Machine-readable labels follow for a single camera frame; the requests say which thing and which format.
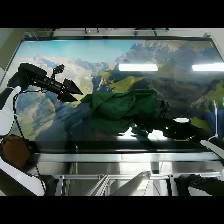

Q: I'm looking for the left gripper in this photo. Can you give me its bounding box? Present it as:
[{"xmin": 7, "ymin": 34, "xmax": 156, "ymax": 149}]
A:
[{"xmin": 39, "ymin": 77, "xmax": 84, "ymax": 103}]

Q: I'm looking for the green T-shirt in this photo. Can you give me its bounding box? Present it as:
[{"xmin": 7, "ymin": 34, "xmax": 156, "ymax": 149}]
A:
[{"xmin": 80, "ymin": 88, "xmax": 158, "ymax": 135}]

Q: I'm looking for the brown garment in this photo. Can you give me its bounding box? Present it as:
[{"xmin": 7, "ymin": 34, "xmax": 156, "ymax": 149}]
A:
[{"xmin": 0, "ymin": 134, "xmax": 33, "ymax": 168}]

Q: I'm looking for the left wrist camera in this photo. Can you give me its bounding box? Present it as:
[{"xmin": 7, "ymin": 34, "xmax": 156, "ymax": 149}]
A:
[{"xmin": 51, "ymin": 63, "xmax": 66, "ymax": 82}]

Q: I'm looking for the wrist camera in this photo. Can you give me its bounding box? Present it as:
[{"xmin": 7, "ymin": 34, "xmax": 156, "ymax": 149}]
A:
[
  {"xmin": 51, "ymin": 63, "xmax": 66, "ymax": 82},
  {"xmin": 158, "ymin": 99, "xmax": 171, "ymax": 118}
]

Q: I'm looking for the silver frame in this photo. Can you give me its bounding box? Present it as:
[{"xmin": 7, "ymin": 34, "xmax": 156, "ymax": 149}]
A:
[{"xmin": 0, "ymin": 27, "xmax": 224, "ymax": 197}]

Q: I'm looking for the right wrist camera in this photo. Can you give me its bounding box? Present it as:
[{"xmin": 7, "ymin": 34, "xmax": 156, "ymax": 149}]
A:
[{"xmin": 158, "ymin": 99, "xmax": 171, "ymax": 118}]

